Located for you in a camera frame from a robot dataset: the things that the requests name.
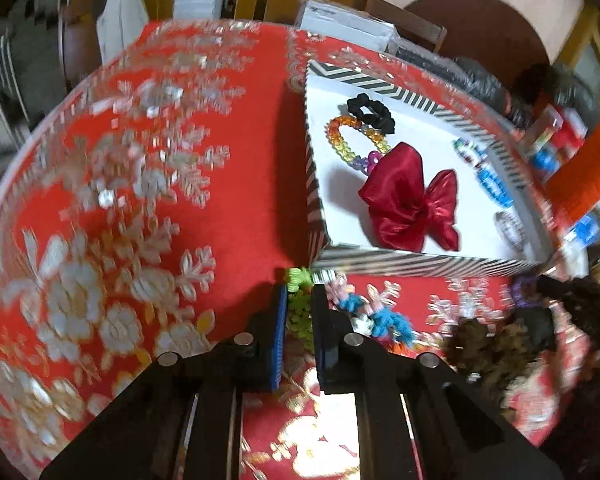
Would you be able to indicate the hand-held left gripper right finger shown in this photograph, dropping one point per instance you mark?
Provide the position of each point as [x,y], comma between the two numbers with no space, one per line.
[321,332]

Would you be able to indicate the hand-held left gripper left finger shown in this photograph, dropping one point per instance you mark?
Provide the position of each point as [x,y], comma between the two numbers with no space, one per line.
[280,332]

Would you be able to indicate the red satin bow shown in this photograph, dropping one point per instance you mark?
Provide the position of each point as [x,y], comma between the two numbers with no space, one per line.
[405,195]

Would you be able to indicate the black scrunchie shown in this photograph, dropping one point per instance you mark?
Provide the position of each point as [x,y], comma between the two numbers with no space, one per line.
[382,121]

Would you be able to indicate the striped cardboard box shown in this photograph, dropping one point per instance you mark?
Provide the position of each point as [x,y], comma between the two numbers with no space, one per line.
[430,125]

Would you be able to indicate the brown fuzzy scrunchie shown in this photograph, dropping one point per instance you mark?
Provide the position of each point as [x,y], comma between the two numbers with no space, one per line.
[485,355]

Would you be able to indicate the red floral tablecloth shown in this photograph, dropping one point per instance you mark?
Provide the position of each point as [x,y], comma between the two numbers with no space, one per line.
[155,185]

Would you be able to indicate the dark blurred object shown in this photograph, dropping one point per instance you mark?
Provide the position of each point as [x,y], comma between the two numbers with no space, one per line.
[580,305]

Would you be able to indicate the dark wrapped package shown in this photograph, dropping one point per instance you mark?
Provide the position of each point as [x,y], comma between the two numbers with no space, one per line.
[420,57]

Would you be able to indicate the black plastic bag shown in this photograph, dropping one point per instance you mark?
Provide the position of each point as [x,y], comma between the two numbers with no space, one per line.
[480,80]

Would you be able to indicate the white flat box in plastic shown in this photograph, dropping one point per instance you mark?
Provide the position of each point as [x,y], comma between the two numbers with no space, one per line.
[345,22]

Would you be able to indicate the orange red ribbed object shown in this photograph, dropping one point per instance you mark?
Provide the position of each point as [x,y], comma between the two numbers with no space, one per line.
[587,170]

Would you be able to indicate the slatted wooden chair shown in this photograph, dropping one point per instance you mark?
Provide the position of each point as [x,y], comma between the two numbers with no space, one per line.
[410,20]

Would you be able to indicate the round brown table top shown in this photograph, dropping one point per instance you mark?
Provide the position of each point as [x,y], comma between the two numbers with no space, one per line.
[480,25]

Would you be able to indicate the dark wooden chair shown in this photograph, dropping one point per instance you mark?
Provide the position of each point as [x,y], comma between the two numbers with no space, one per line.
[77,45]

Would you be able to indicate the staircase with steel railing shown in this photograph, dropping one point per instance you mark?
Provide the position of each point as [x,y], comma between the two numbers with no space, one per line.
[20,60]

